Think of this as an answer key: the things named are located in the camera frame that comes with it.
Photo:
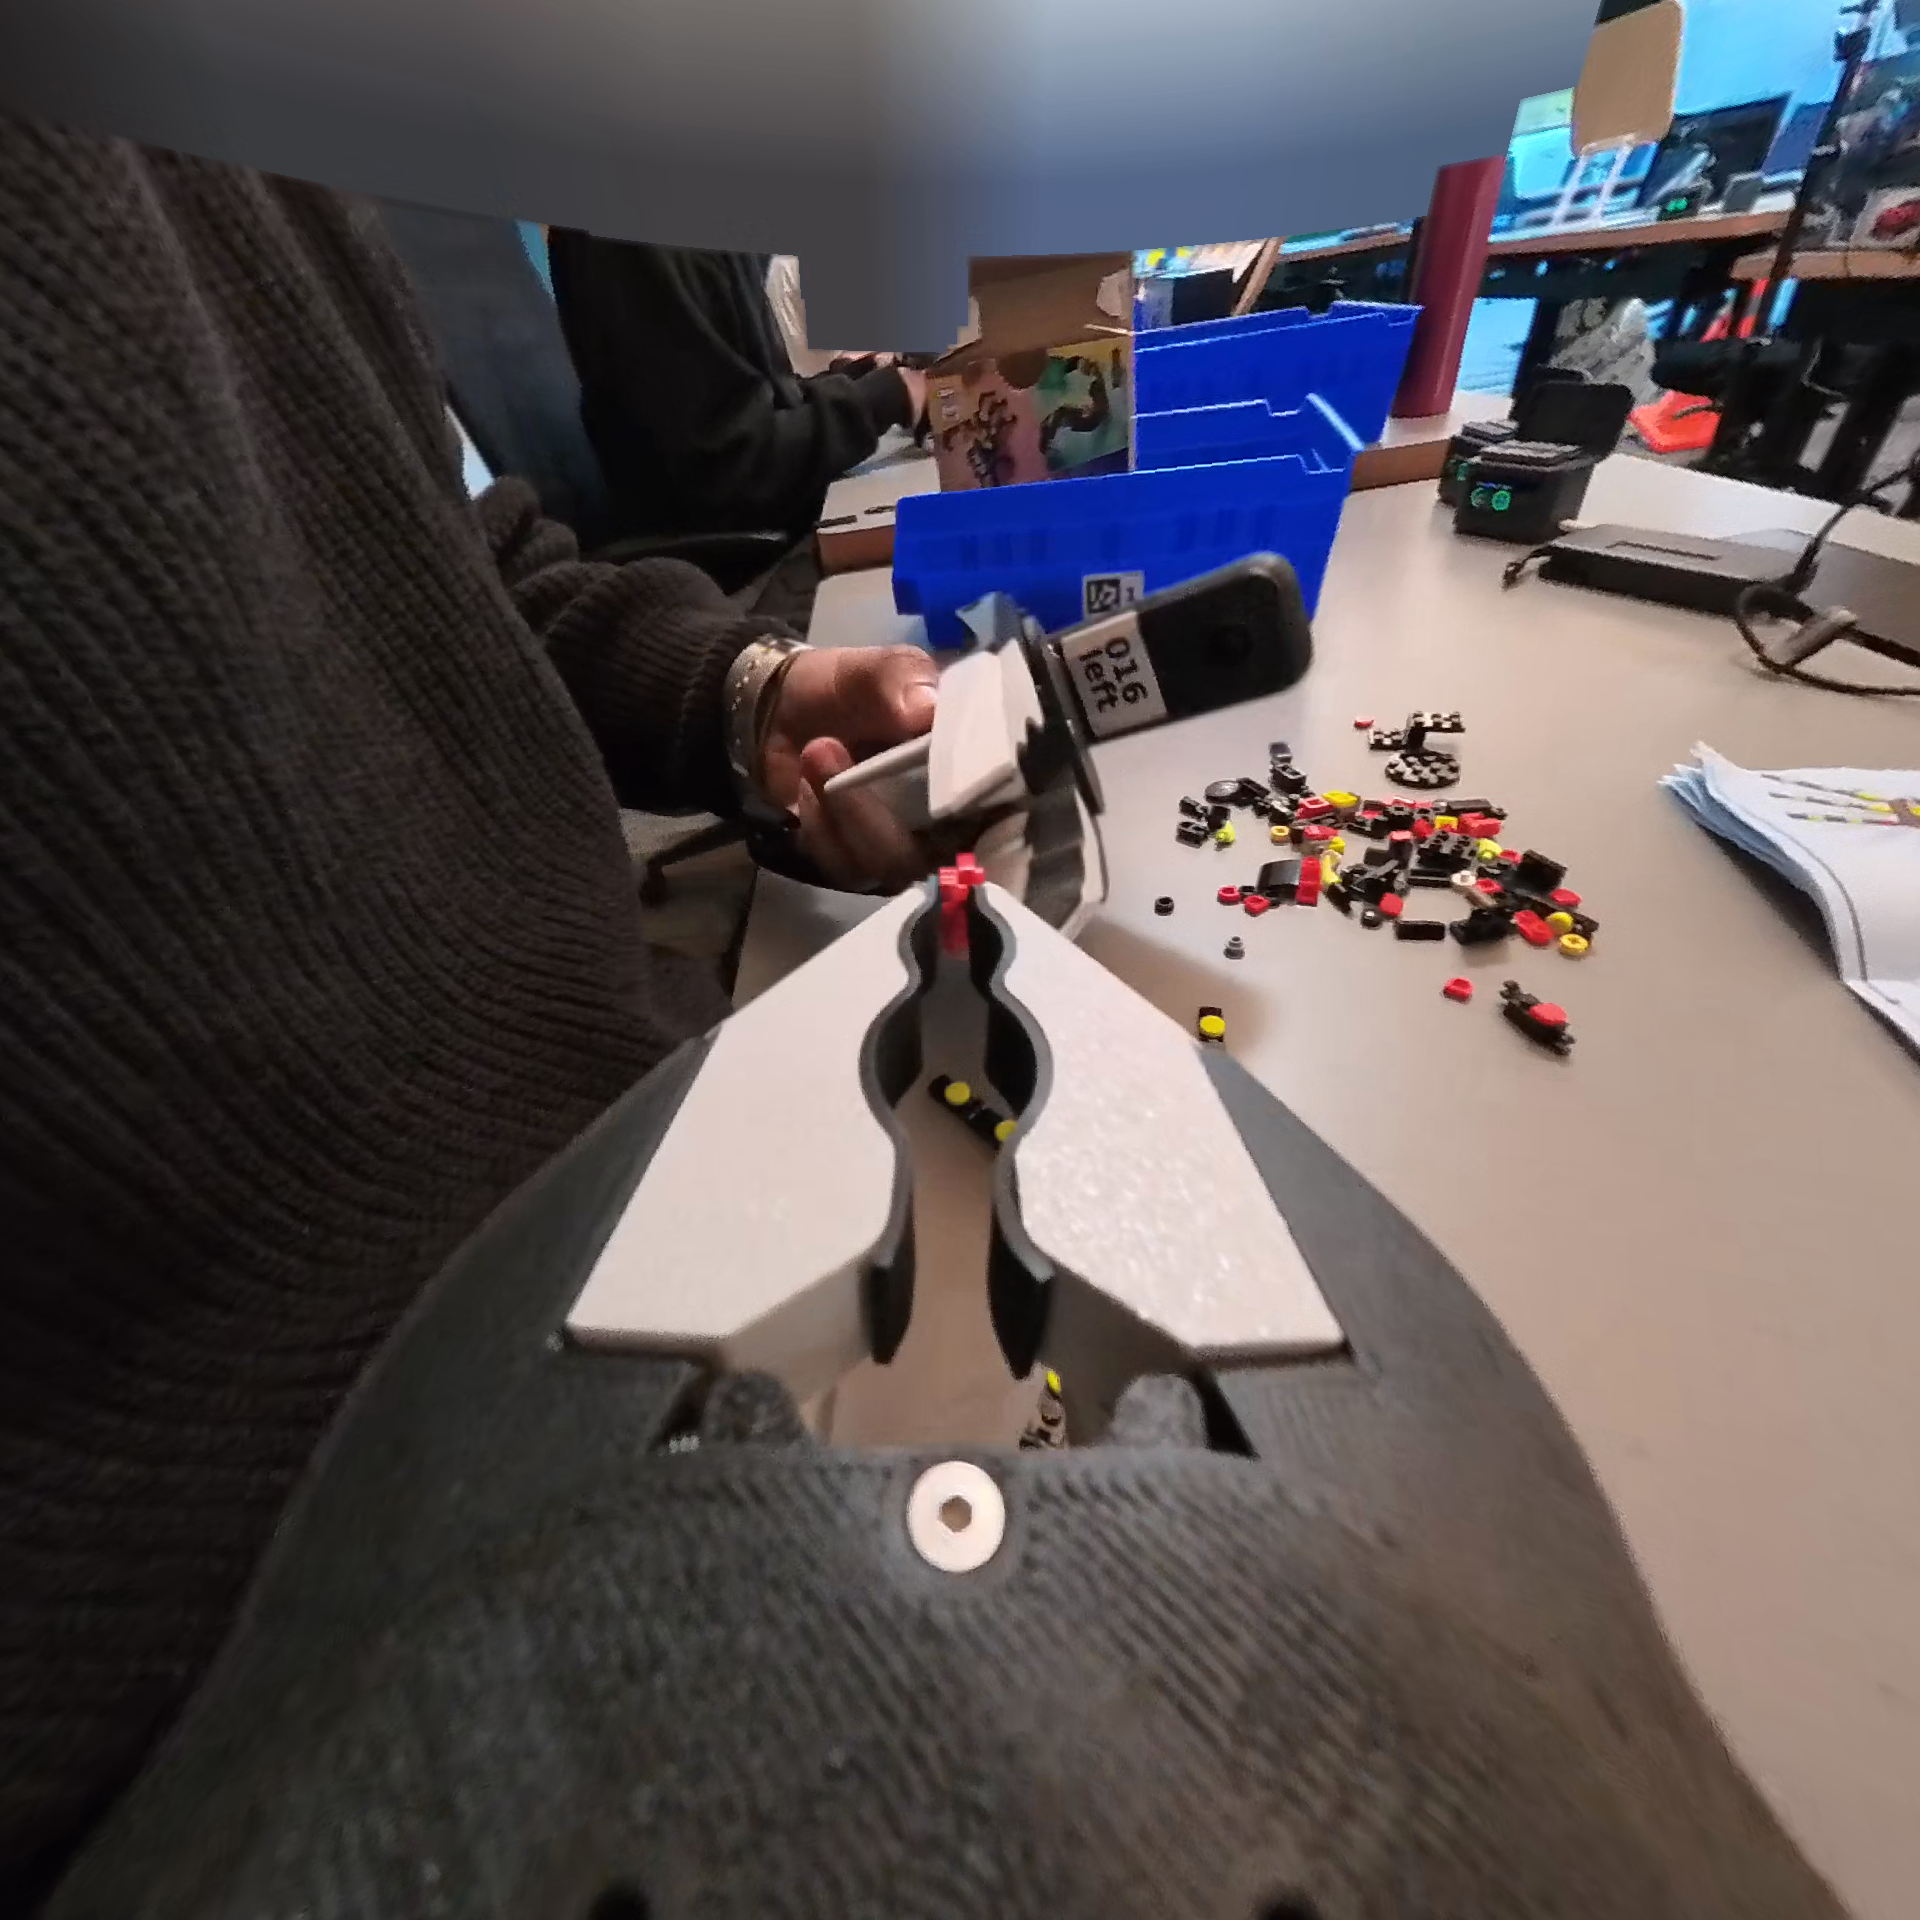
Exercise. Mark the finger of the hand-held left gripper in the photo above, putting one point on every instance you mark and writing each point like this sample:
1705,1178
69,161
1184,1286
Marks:
1008,862
1084,878

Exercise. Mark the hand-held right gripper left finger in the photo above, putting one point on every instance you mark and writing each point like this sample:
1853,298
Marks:
751,1184

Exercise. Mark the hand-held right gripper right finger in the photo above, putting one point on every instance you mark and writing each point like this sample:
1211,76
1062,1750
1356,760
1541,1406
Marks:
1171,1184

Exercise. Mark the small red lego flower piece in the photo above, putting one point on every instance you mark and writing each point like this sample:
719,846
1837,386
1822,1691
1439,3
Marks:
960,884

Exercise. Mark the black yellow lego spider model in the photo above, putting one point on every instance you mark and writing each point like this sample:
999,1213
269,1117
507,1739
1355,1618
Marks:
1213,1026

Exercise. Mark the pile of lego pieces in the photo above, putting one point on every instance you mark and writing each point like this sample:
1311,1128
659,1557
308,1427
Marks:
1440,854

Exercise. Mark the person's left forearm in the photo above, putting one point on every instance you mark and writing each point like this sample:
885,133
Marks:
629,660

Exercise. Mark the black lego plate stack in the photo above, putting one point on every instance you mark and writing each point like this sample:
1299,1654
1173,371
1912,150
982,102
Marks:
1425,728

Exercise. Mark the round dark lego plate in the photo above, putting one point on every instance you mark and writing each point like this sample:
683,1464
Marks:
1423,770

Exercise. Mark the cardboard lego box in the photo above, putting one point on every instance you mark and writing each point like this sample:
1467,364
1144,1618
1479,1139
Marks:
1037,405

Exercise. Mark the black and red lego assembly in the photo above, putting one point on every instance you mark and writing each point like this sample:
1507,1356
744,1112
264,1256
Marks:
1541,1019

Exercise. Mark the lego instruction booklet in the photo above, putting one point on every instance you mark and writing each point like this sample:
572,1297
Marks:
1830,854

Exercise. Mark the person's left hand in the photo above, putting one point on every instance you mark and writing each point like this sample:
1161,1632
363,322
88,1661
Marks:
855,705

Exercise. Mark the blue labelled storage bin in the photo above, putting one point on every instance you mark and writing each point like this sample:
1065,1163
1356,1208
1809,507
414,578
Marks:
1020,540

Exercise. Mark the black charging case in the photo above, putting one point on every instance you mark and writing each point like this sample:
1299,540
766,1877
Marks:
1547,480

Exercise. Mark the maroon cylinder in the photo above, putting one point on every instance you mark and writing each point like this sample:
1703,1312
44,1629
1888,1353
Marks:
1448,283

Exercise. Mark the flat black device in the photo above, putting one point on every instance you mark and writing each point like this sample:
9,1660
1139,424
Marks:
1680,562

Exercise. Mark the person's black sweater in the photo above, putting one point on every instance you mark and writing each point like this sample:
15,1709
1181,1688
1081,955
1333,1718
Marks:
225,750

